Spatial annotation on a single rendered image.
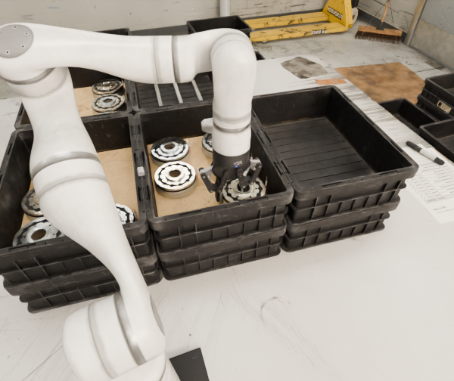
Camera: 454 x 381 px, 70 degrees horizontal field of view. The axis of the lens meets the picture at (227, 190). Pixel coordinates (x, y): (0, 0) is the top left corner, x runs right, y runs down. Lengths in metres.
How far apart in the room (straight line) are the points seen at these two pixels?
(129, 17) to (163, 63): 3.54
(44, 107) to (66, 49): 0.10
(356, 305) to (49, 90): 0.74
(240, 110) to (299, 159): 0.39
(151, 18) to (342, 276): 3.62
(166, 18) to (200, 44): 3.56
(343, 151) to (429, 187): 0.32
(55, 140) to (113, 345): 0.27
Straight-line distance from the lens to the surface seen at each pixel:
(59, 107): 0.59
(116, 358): 0.42
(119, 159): 0.94
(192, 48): 0.54
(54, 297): 0.83
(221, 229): 0.70
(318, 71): 1.70
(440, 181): 1.22
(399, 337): 0.84
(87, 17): 4.05
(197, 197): 0.80
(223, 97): 0.55
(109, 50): 0.54
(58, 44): 0.56
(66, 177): 0.46
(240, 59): 0.51
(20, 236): 0.80
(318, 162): 0.92
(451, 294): 0.95
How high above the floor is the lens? 1.41
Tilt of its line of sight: 45 degrees down
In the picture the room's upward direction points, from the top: straight up
